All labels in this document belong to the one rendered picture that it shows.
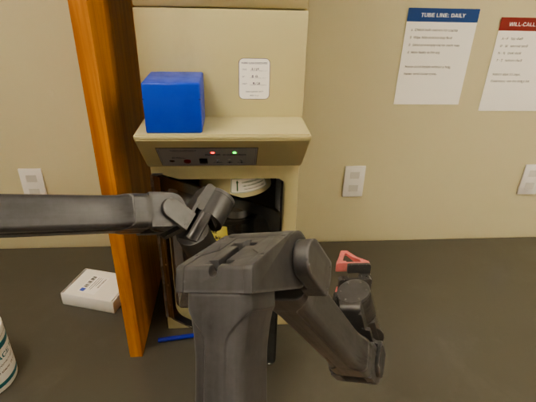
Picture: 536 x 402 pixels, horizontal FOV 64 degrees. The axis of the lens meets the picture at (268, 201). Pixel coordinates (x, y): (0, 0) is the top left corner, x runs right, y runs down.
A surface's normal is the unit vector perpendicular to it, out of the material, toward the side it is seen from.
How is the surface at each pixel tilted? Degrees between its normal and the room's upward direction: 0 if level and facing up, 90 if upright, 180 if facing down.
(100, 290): 0
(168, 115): 90
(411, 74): 90
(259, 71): 90
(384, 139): 90
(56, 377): 0
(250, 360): 74
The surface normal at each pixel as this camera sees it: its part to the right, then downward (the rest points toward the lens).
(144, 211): 0.62, -0.22
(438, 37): 0.07, 0.47
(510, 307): 0.02, -0.89
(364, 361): 0.78, -0.16
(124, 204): 0.41, -0.31
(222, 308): -0.44, -0.14
